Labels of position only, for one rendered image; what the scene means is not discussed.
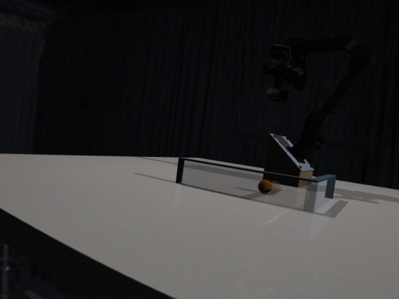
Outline low clear corner walls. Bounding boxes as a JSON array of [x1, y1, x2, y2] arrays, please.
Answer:
[[177, 159, 336, 212]]

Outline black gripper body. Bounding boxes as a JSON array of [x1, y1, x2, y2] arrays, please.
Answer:
[[268, 44, 296, 103]]

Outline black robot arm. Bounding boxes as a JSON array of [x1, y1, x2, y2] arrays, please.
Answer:
[[284, 35, 377, 163]]

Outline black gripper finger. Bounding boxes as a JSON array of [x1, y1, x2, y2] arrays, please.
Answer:
[[266, 88, 286, 99], [267, 51, 288, 69]]

